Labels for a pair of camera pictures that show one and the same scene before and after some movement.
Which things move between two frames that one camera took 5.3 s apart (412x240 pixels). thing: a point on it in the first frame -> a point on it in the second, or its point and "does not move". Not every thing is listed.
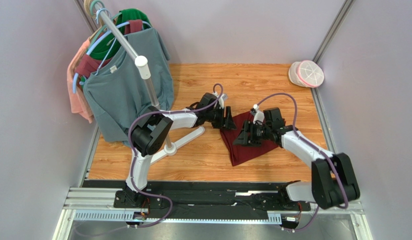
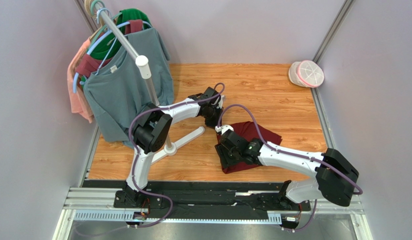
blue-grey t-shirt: (117, 98) does not move
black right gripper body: (251, 134) -> (222, 152)
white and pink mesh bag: (306, 73) does not move
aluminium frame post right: (333, 30) does not move
